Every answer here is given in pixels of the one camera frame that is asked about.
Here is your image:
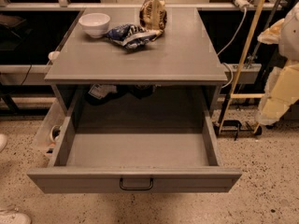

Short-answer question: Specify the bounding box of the blue chip bag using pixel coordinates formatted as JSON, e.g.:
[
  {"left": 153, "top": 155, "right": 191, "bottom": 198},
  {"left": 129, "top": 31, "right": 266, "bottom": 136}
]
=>
[{"left": 104, "top": 24, "right": 158, "bottom": 49}]

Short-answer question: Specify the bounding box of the white cable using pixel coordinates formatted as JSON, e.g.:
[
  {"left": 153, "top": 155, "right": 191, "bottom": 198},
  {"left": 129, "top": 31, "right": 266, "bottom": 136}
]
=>
[{"left": 217, "top": 7, "right": 248, "bottom": 90}]

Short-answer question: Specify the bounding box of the grey drawer cabinet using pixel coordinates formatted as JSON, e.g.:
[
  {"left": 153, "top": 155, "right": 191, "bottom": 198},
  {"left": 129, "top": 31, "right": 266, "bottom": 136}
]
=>
[{"left": 44, "top": 7, "right": 229, "bottom": 117}]

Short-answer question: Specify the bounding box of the white shoe lower left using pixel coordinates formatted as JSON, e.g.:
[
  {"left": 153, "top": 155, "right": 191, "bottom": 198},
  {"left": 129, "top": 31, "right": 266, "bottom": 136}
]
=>
[{"left": 0, "top": 208, "right": 32, "bottom": 224}]

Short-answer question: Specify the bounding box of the white ceramic bowl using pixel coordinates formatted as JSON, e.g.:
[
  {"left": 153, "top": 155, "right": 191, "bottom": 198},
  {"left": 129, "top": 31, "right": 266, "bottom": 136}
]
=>
[{"left": 78, "top": 13, "right": 110, "bottom": 38}]

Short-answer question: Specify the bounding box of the wooden ladder frame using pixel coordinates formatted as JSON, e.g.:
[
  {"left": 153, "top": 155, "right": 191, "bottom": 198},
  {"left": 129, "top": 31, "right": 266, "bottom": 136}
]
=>
[{"left": 218, "top": 0, "right": 265, "bottom": 134}]

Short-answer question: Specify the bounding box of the grey top drawer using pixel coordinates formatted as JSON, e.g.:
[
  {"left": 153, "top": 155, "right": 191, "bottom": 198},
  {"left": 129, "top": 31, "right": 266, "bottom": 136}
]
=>
[{"left": 28, "top": 87, "right": 242, "bottom": 193}]

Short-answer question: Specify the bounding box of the black drawer handle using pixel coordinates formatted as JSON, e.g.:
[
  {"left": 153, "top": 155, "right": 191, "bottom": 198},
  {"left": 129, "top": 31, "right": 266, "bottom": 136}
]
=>
[{"left": 120, "top": 178, "right": 153, "bottom": 191}]

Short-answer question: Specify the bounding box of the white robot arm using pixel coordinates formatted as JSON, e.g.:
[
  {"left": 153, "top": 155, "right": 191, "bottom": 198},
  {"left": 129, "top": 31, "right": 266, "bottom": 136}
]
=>
[{"left": 255, "top": 3, "right": 299, "bottom": 125}]

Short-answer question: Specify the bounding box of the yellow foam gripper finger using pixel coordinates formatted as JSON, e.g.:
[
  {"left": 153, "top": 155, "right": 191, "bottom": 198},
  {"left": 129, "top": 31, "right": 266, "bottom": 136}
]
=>
[{"left": 255, "top": 61, "right": 299, "bottom": 125}]

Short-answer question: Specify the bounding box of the white shoe left edge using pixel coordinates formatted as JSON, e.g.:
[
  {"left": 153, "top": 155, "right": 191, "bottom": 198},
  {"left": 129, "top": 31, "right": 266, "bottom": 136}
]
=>
[{"left": 0, "top": 133, "right": 7, "bottom": 152}]

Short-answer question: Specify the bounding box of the brown snack bag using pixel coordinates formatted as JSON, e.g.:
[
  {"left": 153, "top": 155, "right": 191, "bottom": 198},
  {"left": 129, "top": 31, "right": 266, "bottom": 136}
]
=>
[{"left": 139, "top": 0, "right": 167, "bottom": 36}]

